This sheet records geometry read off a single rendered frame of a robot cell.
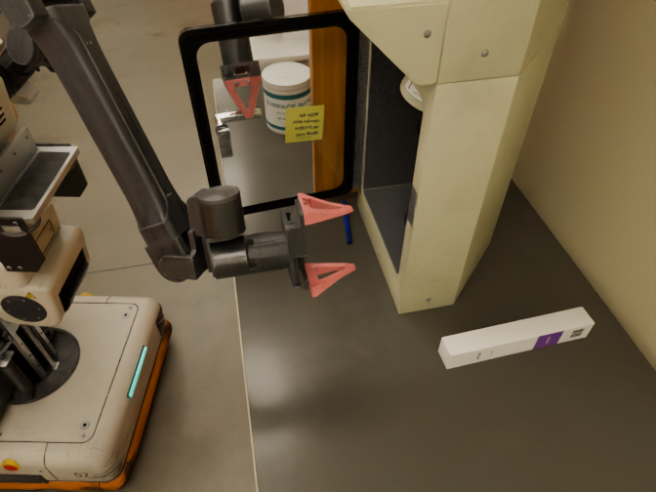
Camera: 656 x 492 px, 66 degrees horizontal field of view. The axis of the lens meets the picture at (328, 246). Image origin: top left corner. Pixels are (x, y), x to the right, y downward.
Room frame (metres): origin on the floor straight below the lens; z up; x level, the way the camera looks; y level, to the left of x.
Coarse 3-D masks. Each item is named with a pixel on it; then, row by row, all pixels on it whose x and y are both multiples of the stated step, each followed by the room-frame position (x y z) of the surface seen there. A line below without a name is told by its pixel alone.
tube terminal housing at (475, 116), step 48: (480, 0) 0.58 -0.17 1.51; (528, 0) 0.60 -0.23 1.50; (480, 48) 0.59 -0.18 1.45; (528, 48) 0.61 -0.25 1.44; (432, 96) 0.58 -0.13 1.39; (480, 96) 0.59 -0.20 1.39; (528, 96) 0.69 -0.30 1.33; (432, 144) 0.58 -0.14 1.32; (480, 144) 0.59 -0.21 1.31; (432, 192) 0.58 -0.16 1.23; (480, 192) 0.60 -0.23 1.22; (432, 240) 0.58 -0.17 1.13; (480, 240) 0.67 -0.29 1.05; (432, 288) 0.59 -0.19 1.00
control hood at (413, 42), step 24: (360, 0) 0.58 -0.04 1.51; (384, 0) 0.58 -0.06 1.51; (408, 0) 0.58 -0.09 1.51; (432, 0) 0.58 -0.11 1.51; (360, 24) 0.56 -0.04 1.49; (384, 24) 0.56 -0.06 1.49; (408, 24) 0.57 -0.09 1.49; (432, 24) 0.57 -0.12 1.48; (384, 48) 0.56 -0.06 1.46; (408, 48) 0.57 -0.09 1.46; (432, 48) 0.57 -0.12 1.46; (408, 72) 0.57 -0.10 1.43; (432, 72) 0.57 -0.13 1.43
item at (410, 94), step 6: (408, 78) 0.73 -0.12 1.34; (402, 84) 0.74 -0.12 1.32; (408, 84) 0.72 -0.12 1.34; (402, 90) 0.73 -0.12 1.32; (408, 90) 0.71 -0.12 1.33; (414, 90) 0.70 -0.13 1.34; (408, 96) 0.70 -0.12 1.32; (414, 96) 0.69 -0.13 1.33; (420, 96) 0.69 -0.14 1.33; (414, 102) 0.69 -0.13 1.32; (420, 102) 0.68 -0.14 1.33; (420, 108) 0.68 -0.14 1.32
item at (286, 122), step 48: (240, 48) 0.81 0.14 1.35; (288, 48) 0.84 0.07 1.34; (336, 48) 0.86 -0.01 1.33; (240, 96) 0.81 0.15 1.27; (288, 96) 0.83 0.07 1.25; (336, 96) 0.86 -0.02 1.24; (240, 144) 0.81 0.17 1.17; (288, 144) 0.83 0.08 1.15; (336, 144) 0.86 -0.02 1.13; (240, 192) 0.80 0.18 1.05; (288, 192) 0.83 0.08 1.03
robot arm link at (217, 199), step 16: (208, 192) 0.52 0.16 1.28; (224, 192) 0.52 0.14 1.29; (192, 208) 0.51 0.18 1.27; (208, 208) 0.49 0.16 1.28; (224, 208) 0.49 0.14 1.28; (240, 208) 0.51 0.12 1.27; (192, 224) 0.50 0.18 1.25; (208, 224) 0.49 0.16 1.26; (224, 224) 0.49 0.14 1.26; (240, 224) 0.50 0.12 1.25; (192, 240) 0.49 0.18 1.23; (176, 256) 0.47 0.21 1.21; (192, 256) 0.47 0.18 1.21; (176, 272) 0.47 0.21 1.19; (192, 272) 0.46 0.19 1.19
